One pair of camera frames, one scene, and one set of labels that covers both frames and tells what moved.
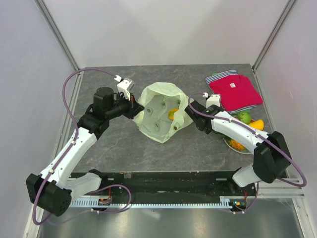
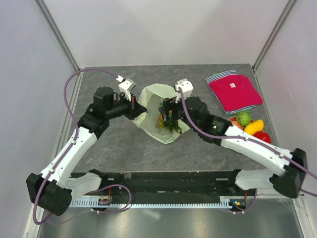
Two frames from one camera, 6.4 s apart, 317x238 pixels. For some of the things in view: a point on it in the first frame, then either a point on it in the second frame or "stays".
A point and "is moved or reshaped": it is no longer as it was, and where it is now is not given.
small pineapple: [235, 144] is moved or reshaped
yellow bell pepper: [258, 124] stays
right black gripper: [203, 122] to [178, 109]
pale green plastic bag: [158, 99] stays
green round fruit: [245, 117] stays
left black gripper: [133, 108] stays
